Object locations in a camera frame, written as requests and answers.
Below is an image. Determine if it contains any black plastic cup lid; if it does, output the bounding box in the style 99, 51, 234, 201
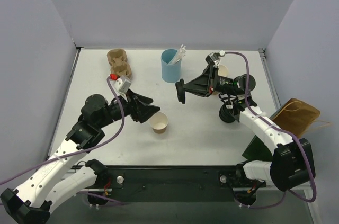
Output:
175, 78, 186, 104

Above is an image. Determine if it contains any purple cable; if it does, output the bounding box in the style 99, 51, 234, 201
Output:
0, 77, 128, 208
224, 51, 317, 210

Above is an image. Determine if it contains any brown paper coffee cup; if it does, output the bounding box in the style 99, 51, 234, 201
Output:
149, 112, 168, 134

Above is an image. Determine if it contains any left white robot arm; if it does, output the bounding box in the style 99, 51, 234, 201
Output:
1, 93, 160, 223

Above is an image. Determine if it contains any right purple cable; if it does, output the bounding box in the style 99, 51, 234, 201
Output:
224, 51, 317, 210

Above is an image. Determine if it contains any stack of black cup lids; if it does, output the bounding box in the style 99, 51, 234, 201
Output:
219, 103, 239, 123

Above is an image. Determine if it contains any brown paper bag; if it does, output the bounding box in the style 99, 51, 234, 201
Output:
271, 98, 332, 139

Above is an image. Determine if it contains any stack of pulp cup carriers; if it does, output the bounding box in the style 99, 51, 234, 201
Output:
107, 49, 132, 79

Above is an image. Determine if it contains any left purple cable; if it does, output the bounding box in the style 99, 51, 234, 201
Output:
0, 77, 128, 208

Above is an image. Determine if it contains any stack of brown paper cups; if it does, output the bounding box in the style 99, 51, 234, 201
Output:
210, 65, 229, 95

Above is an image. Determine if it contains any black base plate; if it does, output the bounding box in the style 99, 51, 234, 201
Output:
87, 166, 266, 205

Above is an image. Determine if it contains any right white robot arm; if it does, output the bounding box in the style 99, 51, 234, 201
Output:
175, 65, 316, 192

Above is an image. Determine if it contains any light blue cylindrical container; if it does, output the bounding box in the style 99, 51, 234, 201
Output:
161, 49, 181, 83

